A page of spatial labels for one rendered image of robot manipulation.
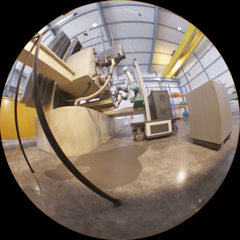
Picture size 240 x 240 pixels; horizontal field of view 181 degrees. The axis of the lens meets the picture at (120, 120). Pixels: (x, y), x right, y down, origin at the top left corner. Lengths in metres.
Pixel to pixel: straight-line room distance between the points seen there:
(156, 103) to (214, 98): 0.97
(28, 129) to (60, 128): 2.12
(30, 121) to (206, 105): 3.60
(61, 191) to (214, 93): 1.15
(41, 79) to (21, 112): 1.76
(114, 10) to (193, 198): 8.61
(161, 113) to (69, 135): 1.40
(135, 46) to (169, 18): 5.16
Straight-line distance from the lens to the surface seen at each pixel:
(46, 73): 1.21
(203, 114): 0.82
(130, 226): 0.33
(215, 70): 9.55
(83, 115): 0.99
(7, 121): 2.90
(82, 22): 8.56
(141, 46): 9.23
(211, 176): 0.53
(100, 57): 1.10
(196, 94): 0.86
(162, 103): 1.41
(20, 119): 2.94
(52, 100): 1.41
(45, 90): 1.39
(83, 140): 0.97
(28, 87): 1.28
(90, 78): 1.26
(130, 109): 1.91
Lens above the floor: 0.32
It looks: 3 degrees up
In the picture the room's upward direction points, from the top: 6 degrees counter-clockwise
